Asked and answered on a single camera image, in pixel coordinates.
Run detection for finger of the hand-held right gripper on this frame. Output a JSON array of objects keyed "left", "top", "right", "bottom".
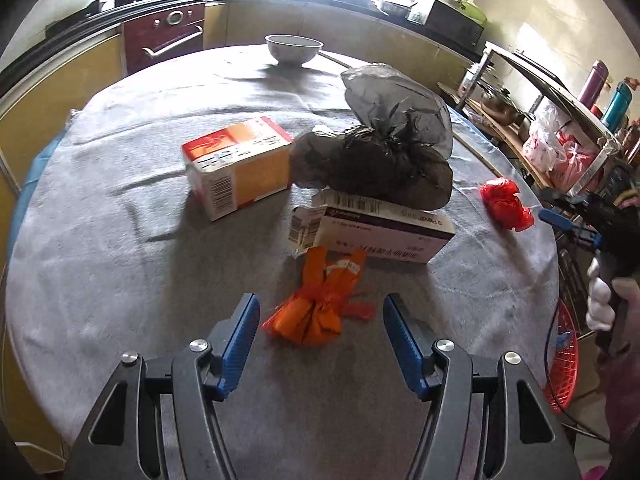
[
  {"left": 539, "top": 208, "right": 601, "bottom": 257},
  {"left": 542, "top": 187, "right": 592, "bottom": 214}
]

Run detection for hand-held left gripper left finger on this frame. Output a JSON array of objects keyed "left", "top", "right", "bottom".
[{"left": 65, "top": 292, "right": 262, "bottom": 480}]

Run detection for grey tablecloth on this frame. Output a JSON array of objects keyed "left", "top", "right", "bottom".
[{"left": 5, "top": 42, "right": 561, "bottom": 480}]

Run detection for red crumpled plastic bag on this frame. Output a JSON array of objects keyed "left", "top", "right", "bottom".
[{"left": 480, "top": 178, "right": 536, "bottom": 232}]

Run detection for red plastic basket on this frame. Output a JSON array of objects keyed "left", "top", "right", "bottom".
[{"left": 542, "top": 300, "right": 581, "bottom": 413}]

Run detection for pink thermos bottle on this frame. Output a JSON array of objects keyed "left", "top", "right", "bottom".
[{"left": 579, "top": 60, "right": 609, "bottom": 106}]

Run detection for white ceramic bowl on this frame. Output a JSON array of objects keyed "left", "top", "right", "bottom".
[{"left": 265, "top": 34, "right": 323, "bottom": 66}]

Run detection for metal storage rack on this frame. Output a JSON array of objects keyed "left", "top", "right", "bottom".
[{"left": 450, "top": 42, "right": 626, "bottom": 196}]

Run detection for blue underlay cloth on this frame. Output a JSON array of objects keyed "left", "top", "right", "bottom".
[{"left": 17, "top": 130, "right": 66, "bottom": 201}]

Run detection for orange wrapper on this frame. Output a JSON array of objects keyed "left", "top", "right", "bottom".
[{"left": 261, "top": 246, "right": 376, "bottom": 346}]

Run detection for grey plastic bag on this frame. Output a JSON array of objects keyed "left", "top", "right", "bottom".
[{"left": 289, "top": 63, "right": 455, "bottom": 211}]

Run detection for person's right forearm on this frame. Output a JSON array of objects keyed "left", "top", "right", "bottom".
[{"left": 595, "top": 332, "right": 640, "bottom": 461}]

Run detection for black microwave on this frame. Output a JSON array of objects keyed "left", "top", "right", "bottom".
[{"left": 407, "top": 0, "right": 487, "bottom": 46}]

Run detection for orange and white carton box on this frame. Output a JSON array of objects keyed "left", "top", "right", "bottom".
[{"left": 181, "top": 116, "right": 295, "bottom": 222}]

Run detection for white and purple medicine box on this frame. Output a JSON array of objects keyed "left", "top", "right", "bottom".
[{"left": 289, "top": 189, "right": 457, "bottom": 265}]

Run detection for white and pink plastic bags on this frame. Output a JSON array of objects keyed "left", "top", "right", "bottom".
[{"left": 522, "top": 105, "right": 598, "bottom": 188}]

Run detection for person's right hand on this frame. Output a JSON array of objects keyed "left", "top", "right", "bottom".
[{"left": 586, "top": 257, "right": 640, "bottom": 333}]

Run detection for maroon oven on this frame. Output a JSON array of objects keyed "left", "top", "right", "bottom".
[{"left": 122, "top": 2, "right": 207, "bottom": 73}]

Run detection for blue thermos bottle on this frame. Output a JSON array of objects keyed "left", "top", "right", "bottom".
[{"left": 600, "top": 81, "right": 633, "bottom": 131}]

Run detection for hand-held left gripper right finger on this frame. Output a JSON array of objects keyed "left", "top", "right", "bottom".
[{"left": 382, "top": 292, "right": 583, "bottom": 480}]

